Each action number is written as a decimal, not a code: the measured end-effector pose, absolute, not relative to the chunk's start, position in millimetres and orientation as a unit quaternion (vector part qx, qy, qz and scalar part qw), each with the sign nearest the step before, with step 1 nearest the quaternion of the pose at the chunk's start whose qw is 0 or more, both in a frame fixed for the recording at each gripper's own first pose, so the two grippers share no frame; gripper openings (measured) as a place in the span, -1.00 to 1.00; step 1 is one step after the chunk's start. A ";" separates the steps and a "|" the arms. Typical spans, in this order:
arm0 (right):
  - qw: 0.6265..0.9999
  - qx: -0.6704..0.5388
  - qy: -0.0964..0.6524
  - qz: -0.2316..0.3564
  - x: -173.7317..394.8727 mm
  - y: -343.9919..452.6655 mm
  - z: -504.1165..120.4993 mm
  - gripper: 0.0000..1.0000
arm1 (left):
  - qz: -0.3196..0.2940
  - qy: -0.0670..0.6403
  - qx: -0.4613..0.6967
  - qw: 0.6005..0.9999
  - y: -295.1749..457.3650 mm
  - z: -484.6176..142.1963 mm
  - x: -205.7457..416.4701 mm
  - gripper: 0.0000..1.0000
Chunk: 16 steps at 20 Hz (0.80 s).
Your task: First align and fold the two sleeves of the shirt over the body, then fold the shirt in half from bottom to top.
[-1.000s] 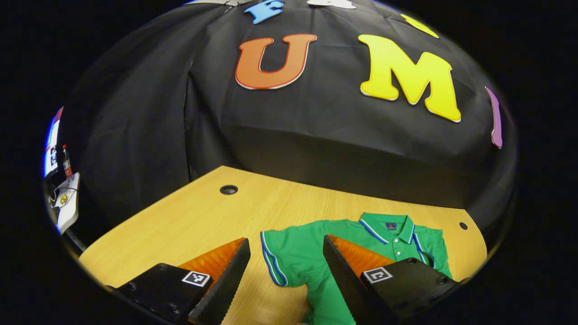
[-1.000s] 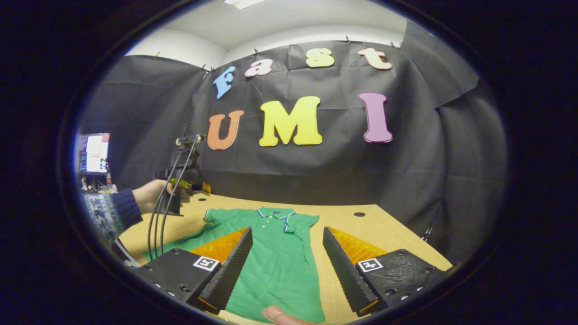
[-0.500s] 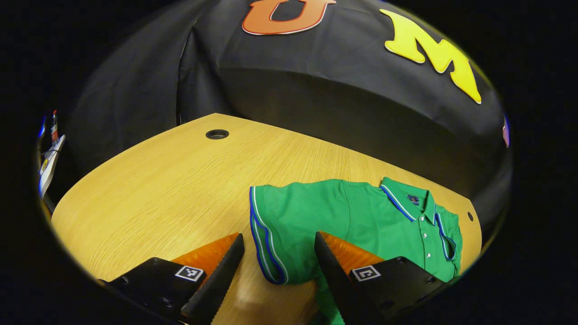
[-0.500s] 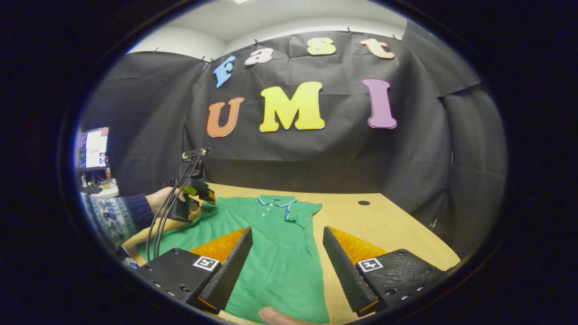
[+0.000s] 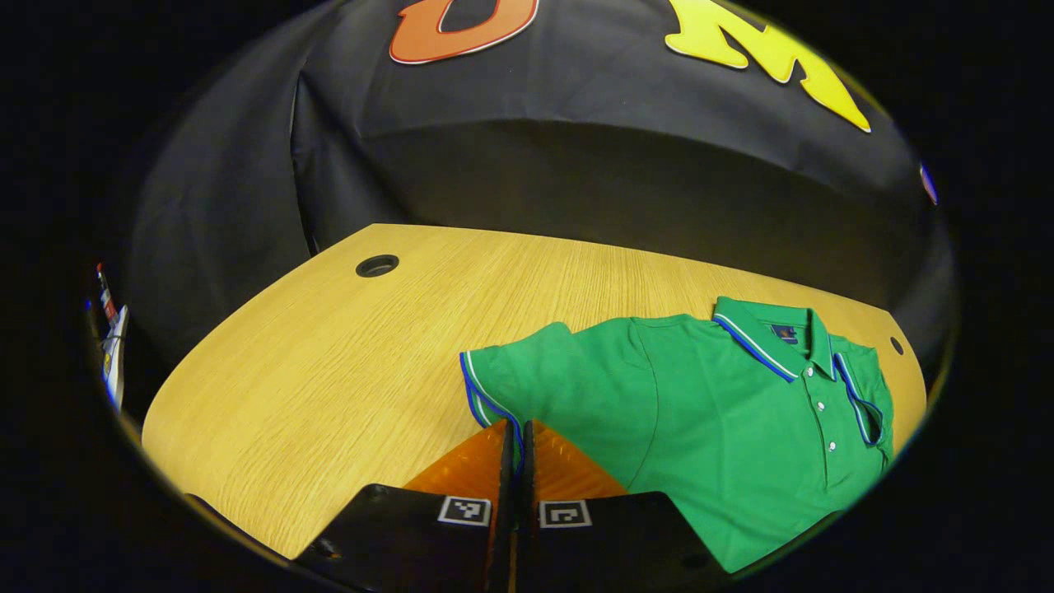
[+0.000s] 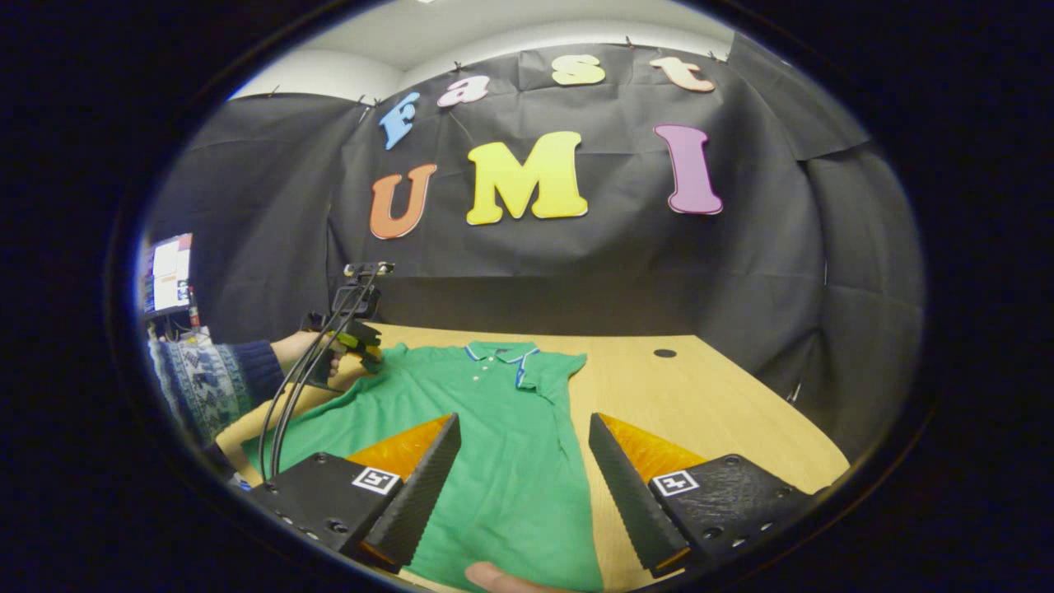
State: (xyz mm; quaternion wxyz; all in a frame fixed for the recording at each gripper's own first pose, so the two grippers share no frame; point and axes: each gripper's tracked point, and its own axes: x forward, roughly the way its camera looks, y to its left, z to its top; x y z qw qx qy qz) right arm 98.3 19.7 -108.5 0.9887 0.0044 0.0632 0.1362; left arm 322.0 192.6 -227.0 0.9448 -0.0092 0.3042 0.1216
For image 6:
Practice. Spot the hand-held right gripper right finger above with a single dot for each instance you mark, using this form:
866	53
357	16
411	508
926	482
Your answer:
630	502

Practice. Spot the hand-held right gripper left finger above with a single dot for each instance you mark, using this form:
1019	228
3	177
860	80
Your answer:
416	502

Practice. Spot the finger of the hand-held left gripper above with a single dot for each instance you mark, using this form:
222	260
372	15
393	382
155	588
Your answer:
366	342

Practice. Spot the green T-shirt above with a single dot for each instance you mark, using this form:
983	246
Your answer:
494	428

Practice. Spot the computer monitor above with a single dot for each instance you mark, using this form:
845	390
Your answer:
169	272

